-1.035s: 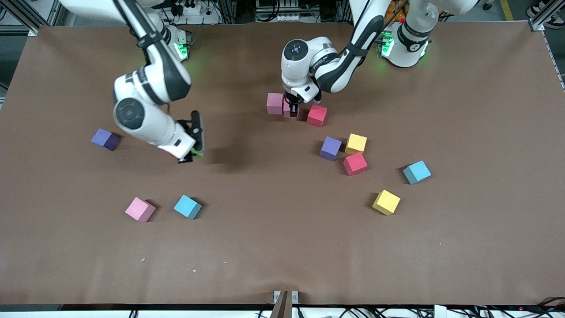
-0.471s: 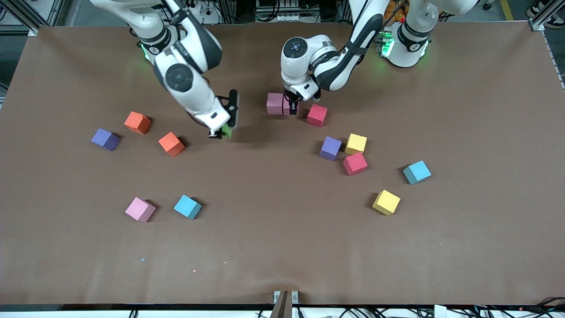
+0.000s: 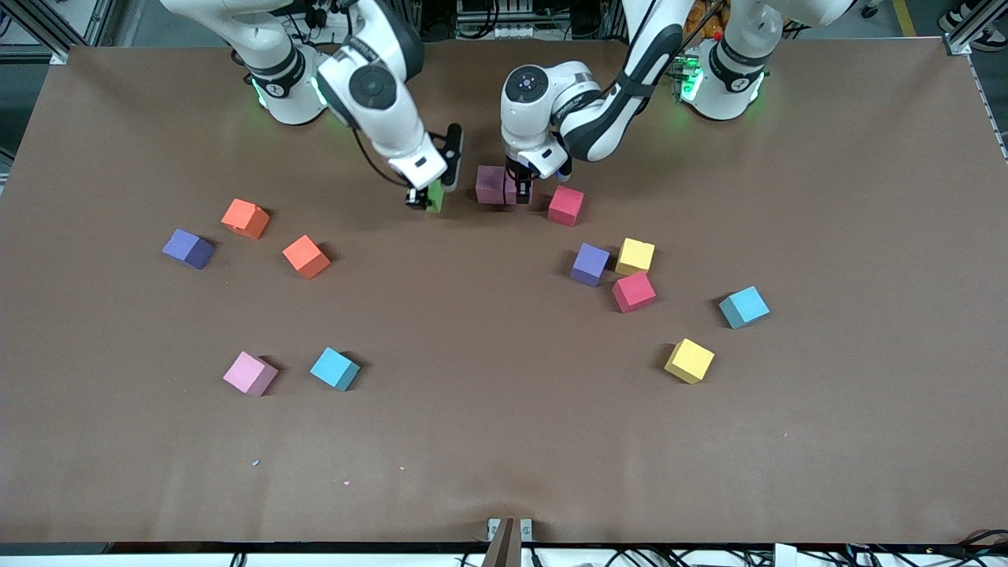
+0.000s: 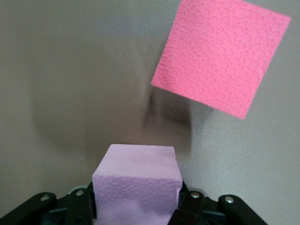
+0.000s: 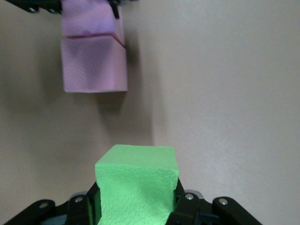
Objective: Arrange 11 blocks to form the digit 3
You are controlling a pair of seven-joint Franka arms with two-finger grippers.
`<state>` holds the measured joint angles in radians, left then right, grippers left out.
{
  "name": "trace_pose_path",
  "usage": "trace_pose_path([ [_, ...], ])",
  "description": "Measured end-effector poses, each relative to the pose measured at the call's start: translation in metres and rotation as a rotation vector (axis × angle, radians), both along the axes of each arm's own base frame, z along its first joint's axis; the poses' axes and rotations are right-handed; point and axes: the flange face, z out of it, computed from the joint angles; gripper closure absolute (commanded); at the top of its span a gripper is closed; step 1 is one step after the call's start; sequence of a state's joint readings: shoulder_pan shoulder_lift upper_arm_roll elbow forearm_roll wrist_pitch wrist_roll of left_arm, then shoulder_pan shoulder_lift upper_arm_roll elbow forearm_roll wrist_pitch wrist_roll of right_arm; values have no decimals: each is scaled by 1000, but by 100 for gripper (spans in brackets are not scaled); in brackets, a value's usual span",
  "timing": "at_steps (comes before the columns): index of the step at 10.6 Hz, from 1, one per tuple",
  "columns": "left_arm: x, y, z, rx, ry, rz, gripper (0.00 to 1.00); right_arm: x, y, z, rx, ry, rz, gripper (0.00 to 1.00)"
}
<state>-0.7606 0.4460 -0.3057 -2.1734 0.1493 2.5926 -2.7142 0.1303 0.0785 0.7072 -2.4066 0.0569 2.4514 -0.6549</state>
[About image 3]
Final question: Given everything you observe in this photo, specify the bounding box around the red foam cube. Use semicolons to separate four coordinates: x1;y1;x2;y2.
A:
612;272;657;314
547;185;585;228

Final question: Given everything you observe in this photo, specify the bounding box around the purple foam cube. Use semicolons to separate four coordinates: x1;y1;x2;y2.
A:
569;243;611;287
162;228;215;271

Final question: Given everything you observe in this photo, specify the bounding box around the blue foam cube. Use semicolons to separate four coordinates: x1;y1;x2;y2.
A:
309;347;361;392
718;285;771;330

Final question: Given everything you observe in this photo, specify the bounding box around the orange foam cube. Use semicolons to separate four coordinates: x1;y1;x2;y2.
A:
282;235;332;280
220;198;271;240

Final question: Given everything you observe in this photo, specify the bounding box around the yellow foam cube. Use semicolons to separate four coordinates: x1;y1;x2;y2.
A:
615;237;656;276
664;338;716;385

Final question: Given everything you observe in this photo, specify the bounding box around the pile of orange objects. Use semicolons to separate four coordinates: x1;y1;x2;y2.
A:
677;4;725;40

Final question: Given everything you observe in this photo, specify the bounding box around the brown table cover sheet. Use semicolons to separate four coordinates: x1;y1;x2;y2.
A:
0;38;1008;544

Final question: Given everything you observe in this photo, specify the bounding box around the black white sneaker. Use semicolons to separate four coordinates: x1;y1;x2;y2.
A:
937;0;981;31

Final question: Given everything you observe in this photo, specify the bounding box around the metal table edge bracket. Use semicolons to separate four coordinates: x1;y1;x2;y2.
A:
487;517;534;567

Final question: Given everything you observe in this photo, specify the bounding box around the aluminium frame profile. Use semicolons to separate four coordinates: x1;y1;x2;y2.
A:
0;0;70;65
943;0;1008;57

